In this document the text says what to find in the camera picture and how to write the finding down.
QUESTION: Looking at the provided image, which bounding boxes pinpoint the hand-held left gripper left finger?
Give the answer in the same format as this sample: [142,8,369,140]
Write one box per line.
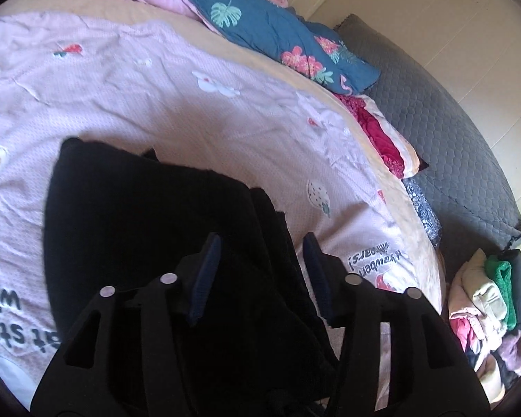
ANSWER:
[30,231,223,417]

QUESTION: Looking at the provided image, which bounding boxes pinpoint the pile of mixed clothes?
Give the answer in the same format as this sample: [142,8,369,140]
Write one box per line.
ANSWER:
[447,247,521,408]

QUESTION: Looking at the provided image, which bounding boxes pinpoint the grey quilted headboard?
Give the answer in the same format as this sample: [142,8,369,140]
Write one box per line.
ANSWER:
[336,13,521,267]

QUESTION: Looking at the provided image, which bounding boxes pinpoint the blue floral quilt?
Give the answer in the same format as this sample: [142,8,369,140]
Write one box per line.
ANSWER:
[160,0,383,96]

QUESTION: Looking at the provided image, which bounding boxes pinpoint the black garment with orange cuffs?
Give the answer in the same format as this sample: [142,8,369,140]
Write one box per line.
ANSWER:
[43,137,345,417]

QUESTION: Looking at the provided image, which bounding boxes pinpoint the red floral pillow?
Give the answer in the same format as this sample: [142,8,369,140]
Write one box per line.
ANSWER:
[333,92,431,180]

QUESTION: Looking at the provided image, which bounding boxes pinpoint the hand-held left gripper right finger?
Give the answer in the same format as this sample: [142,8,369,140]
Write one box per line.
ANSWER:
[303,231,492,417]

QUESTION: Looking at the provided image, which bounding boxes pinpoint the blue patterned cloth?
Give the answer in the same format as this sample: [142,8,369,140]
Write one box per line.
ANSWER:
[402,175,444,249]

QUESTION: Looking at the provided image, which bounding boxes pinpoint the beige bed blanket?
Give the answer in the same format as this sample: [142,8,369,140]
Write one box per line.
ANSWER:
[0,0,444,314]

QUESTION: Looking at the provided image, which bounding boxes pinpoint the pink printed bed sheet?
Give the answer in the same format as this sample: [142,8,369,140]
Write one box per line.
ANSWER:
[0,11,423,410]

